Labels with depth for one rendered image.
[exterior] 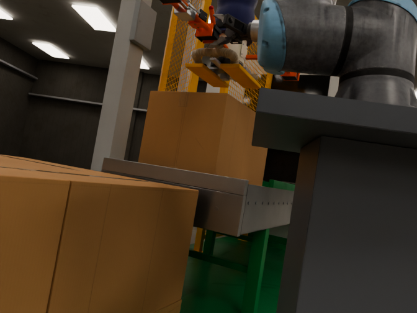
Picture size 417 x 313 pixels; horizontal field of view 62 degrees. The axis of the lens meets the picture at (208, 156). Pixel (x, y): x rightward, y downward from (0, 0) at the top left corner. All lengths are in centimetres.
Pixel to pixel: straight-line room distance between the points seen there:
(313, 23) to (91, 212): 64
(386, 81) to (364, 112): 23
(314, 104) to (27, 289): 64
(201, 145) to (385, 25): 87
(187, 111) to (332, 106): 102
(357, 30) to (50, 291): 84
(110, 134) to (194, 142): 121
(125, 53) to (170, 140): 128
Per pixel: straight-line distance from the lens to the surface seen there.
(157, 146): 157
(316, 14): 81
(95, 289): 96
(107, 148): 259
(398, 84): 80
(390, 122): 58
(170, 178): 143
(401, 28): 85
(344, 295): 71
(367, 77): 79
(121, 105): 262
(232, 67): 166
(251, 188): 136
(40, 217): 78
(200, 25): 158
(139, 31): 271
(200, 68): 174
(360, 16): 83
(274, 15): 79
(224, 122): 144
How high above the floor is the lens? 60
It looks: 3 degrees up
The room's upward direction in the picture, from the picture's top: 9 degrees clockwise
